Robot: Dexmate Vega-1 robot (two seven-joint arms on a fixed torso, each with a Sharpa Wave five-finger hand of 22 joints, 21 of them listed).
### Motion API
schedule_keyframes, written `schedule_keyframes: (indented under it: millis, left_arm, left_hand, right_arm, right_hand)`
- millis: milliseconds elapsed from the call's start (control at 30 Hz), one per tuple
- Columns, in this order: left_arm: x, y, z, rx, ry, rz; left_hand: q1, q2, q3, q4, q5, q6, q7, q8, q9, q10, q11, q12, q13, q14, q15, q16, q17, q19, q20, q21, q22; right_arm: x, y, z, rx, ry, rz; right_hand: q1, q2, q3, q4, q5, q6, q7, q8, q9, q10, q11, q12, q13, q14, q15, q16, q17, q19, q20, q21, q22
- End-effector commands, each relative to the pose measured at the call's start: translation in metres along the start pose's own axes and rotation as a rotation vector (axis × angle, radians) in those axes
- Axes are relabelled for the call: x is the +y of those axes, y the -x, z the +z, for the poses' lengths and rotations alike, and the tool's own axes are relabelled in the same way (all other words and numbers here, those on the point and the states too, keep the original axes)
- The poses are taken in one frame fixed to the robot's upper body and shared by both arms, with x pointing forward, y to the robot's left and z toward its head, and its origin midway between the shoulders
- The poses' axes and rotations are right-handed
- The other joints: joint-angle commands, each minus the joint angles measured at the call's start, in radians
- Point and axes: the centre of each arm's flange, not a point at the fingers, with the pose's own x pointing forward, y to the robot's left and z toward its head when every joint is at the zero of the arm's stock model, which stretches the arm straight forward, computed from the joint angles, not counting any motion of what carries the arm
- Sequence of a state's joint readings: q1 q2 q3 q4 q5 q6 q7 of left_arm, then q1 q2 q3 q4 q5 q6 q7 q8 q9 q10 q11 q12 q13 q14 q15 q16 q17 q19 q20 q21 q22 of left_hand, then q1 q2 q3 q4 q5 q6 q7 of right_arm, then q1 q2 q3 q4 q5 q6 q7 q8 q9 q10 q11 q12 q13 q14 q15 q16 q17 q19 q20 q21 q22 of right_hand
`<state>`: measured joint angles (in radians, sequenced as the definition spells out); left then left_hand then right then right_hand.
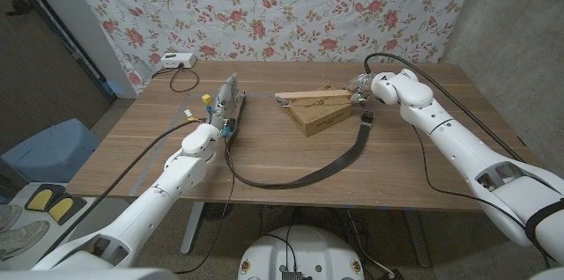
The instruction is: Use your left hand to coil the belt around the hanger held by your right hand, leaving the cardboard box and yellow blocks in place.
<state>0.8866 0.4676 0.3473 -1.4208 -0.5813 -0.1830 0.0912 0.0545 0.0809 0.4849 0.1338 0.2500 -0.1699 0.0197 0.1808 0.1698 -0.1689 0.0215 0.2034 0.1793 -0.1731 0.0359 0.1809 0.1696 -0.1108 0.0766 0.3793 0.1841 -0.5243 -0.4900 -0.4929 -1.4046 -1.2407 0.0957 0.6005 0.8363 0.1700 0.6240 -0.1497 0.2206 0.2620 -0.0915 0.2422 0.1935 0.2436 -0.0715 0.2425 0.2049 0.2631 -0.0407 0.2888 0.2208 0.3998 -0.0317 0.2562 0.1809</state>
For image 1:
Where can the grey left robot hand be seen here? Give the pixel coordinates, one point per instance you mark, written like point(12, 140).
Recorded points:
point(224, 106)

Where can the light wooden stick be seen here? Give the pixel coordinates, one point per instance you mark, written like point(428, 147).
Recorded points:
point(313, 94)

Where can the dark leather belt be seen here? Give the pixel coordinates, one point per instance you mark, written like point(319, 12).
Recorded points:
point(339, 163)

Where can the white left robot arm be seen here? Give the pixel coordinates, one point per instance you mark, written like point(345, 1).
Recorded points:
point(176, 174)

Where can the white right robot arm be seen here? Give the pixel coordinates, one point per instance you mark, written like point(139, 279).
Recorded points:
point(440, 121)

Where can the brown cardboard box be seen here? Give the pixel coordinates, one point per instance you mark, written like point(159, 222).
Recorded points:
point(321, 119)

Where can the small yellow block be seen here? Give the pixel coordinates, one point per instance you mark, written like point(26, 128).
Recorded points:
point(206, 98)

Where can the white power strip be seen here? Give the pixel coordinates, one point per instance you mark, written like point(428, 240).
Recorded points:
point(178, 60)

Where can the black round device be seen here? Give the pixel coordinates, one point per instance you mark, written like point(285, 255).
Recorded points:
point(218, 210)

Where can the floral printed backdrop sheet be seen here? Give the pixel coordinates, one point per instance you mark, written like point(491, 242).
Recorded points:
point(286, 7)

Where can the grey metal table leg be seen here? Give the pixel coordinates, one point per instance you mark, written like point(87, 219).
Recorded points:
point(418, 240)
point(191, 231)

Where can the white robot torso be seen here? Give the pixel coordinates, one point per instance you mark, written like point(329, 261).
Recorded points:
point(308, 249)

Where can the blue-grey plastic bin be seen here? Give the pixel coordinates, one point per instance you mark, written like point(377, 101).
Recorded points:
point(48, 152)

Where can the yellow black foot pedal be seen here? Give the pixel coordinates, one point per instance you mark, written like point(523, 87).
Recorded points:
point(40, 198)
point(60, 208)

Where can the grey sneaker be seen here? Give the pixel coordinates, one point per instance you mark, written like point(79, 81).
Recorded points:
point(22, 238)
point(8, 215)

